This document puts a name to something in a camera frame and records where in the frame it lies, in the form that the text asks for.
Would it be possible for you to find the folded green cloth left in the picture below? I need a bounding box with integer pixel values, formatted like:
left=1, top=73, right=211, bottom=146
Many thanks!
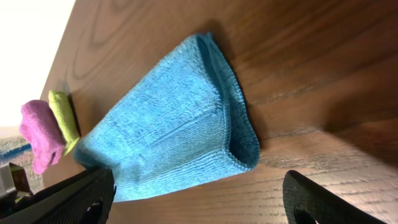
left=48, top=90, right=80, bottom=156

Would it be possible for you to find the folded purple cloth left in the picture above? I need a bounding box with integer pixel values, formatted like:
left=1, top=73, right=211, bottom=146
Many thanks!
left=19, top=100, right=65, bottom=175

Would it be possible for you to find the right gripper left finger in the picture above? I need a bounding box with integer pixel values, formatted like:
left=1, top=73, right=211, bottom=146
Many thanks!
left=1, top=168, right=116, bottom=224

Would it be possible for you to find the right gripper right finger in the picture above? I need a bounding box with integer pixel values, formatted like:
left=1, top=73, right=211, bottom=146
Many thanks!
left=282, top=170, right=384, bottom=224

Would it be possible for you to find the blue microfiber cloth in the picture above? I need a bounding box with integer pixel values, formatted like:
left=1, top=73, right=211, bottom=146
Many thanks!
left=73, top=34, right=260, bottom=202

